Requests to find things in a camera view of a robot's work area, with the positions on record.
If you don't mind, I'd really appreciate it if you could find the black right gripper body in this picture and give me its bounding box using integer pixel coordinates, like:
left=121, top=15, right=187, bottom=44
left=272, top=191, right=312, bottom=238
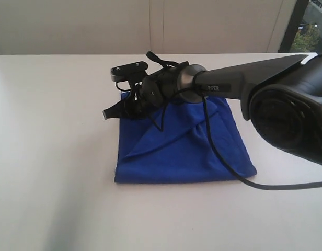
left=123, top=70, right=180, bottom=119

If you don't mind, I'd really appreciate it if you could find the blue towel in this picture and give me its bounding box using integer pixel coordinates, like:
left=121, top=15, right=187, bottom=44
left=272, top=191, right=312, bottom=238
left=114, top=97, right=257, bottom=184

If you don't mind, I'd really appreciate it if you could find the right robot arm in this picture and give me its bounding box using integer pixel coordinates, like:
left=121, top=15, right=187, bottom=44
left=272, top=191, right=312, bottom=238
left=103, top=52, right=322, bottom=165

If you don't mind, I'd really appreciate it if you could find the green tree outside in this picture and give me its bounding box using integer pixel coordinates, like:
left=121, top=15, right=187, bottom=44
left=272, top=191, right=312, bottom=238
left=290, top=24, right=320, bottom=52

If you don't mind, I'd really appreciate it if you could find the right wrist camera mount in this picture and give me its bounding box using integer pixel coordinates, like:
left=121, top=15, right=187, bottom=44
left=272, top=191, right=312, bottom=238
left=110, top=61, right=148, bottom=89

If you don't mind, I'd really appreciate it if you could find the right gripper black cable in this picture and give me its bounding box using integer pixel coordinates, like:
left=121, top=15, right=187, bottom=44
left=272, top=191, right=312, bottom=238
left=146, top=51, right=322, bottom=191

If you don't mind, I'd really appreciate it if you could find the black window frame post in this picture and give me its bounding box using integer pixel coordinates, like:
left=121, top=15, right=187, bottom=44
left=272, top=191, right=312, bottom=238
left=278, top=0, right=309, bottom=53

